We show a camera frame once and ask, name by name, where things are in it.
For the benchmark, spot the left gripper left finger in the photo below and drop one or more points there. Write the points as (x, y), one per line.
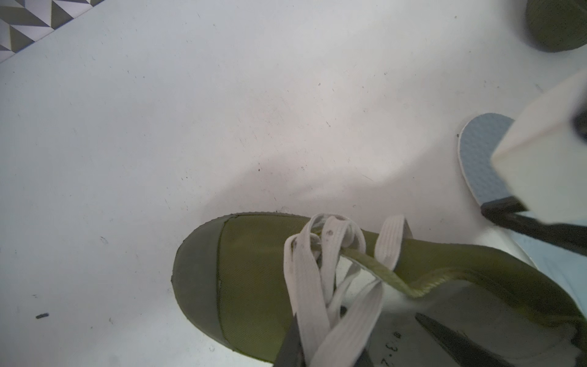
(291, 353)

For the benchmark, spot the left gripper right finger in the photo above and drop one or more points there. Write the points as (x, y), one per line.
(462, 350)

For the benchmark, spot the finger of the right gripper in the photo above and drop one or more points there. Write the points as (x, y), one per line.
(506, 213)

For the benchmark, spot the green shoe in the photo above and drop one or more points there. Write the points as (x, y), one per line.
(245, 279)
(557, 25)

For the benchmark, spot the blue insole right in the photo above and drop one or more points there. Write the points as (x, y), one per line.
(476, 143)

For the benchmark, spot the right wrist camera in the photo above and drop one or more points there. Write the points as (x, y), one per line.
(542, 159)

